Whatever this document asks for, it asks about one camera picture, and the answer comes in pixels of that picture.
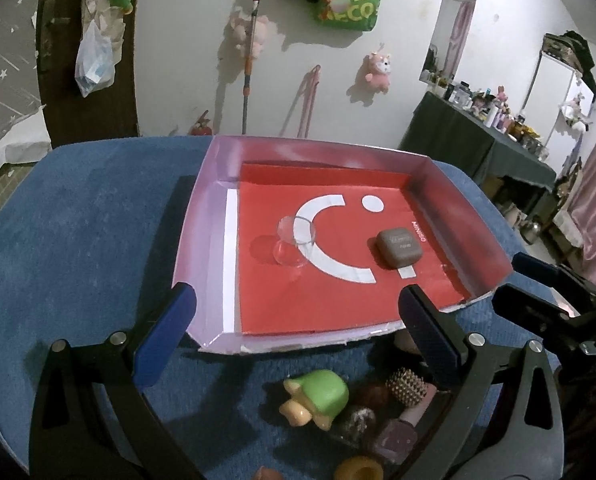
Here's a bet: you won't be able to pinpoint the dark wooden door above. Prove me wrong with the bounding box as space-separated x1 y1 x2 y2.
36 0 138 148

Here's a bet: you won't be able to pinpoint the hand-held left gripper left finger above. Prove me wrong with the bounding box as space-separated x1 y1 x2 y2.
28 281 203 480

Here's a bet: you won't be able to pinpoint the clear plastic bag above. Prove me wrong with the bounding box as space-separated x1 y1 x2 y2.
74 20 116 98

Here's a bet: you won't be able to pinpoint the clear plastic cup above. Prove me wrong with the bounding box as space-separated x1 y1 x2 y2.
275 215 319 267

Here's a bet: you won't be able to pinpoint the green turtle toy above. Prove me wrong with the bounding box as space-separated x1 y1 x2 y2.
279 369 350 431

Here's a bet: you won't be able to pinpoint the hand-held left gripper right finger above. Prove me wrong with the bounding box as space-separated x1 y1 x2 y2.
397 284 566 480

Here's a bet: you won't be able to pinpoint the pink hanging straps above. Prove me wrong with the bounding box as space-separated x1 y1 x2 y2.
295 65 323 138

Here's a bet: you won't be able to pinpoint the white cabinet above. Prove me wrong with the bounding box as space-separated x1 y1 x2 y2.
523 32 596 171

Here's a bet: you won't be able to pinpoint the yellow ring-shaped cup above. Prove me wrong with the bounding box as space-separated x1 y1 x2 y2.
334 455 385 480

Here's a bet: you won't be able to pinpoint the grey-brown earbuds case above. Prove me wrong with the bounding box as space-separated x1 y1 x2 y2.
375 229 423 268

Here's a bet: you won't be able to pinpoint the pink pig plush toy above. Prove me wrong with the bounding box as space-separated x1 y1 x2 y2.
365 51 395 94

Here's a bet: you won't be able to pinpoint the red cardboard box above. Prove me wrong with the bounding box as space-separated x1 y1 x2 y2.
172 135 515 357

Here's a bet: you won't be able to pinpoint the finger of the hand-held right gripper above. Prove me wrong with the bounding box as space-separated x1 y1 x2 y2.
510 252 596 301
492 284 586 326

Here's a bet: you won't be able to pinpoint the table with dark cloth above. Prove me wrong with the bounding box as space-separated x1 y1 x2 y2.
398 91 558 201

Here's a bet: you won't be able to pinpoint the round gold studded container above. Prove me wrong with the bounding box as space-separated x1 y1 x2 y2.
385 367 425 406

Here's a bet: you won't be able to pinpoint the dark bag on cabinet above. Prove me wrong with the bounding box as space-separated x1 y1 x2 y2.
543 31 596 86

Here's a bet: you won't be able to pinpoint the white cloth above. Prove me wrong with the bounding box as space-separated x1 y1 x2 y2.
0 105 53 196

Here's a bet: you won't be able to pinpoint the wall mirror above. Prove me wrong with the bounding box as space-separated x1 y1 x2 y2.
420 0 479 93

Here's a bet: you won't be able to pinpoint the row of bottles and jars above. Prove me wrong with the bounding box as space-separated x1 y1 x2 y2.
420 72 549 161

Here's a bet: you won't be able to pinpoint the pale pink plush toy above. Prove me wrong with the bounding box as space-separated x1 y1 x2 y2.
228 14 269 58

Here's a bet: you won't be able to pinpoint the mop handle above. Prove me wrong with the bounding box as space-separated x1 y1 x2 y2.
240 0 261 135

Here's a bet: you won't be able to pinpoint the grey star curtain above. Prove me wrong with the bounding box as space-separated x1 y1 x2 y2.
0 10 46 161

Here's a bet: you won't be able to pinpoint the dark nail polish bottle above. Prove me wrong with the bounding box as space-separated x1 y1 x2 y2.
335 406 379 448

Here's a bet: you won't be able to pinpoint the pink-capped nail polish bottle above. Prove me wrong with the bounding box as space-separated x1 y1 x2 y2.
373 382 439 463

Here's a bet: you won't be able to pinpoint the small red object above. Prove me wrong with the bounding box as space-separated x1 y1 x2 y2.
188 110 213 137

